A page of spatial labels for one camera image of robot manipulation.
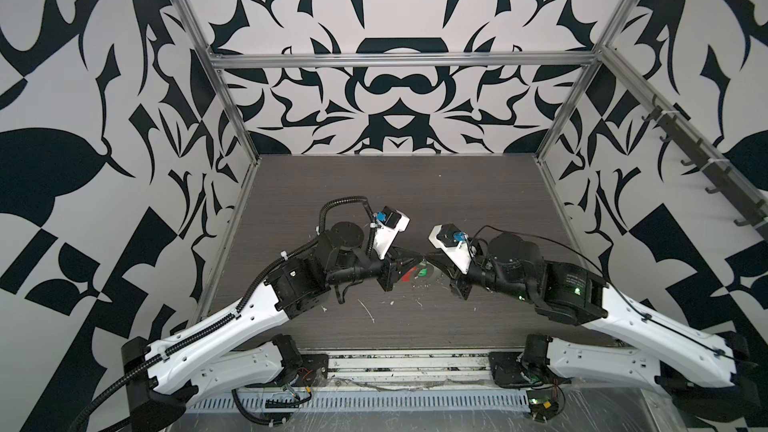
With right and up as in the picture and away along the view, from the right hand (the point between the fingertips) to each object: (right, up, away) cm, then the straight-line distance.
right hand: (429, 256), depth 61 cm
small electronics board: (+28, -37, +10) cm, 48 cm away
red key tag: (-4, -4, -2) cm, 6 cm away
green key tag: (-1, -4, +4) cm, 6 cm away
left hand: (-1, +1, 0) cm, 1 cm away
